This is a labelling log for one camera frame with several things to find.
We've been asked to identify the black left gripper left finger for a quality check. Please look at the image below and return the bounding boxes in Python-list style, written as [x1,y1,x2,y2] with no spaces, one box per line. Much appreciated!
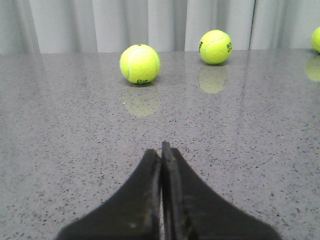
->
[56,149,162,240]

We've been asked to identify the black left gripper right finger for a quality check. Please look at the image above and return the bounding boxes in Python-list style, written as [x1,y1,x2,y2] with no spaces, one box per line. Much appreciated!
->
[161,141,281,240]

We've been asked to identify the yellow Roland Garros tennis ball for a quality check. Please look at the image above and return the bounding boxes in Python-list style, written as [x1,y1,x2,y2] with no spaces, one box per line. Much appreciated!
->
[119,44,161,85]

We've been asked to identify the yellow tennis ball centre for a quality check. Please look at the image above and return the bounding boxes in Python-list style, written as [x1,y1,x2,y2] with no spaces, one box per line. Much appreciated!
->
[198,29,232,65]

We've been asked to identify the yellow Wilson tennis ball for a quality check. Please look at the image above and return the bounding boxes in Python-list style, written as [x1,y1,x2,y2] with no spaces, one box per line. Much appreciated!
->
[311,27,320,53]

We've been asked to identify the white pleated curtain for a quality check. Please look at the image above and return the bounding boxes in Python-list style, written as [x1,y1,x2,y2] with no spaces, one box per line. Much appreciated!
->
[0,0,320,55]

